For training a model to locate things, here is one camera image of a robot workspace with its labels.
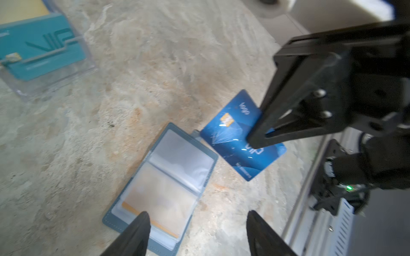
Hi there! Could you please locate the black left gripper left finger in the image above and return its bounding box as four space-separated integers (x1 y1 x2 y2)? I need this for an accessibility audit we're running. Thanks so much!
101 211 151 256

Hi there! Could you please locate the teal VIP card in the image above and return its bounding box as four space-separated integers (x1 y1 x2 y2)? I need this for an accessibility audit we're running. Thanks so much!
1 13 86 82

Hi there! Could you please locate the blue-grey card holder wallet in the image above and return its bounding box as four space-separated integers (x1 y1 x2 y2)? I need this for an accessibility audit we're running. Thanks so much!
102 123 218 256

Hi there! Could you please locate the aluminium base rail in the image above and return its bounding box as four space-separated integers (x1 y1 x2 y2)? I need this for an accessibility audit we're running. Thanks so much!
281 133 342 256

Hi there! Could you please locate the yellow card in stand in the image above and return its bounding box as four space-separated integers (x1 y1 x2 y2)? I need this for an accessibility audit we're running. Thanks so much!
0 0 50 25

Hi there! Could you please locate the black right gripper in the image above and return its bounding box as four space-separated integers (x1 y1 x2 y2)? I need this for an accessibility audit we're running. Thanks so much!
247 21 410 149

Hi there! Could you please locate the blue VIP chip card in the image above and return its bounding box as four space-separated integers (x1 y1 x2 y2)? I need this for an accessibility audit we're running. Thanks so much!
200 90 287 181

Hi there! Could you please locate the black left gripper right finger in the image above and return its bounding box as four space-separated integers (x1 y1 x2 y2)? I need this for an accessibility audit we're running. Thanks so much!
246 210 297 256

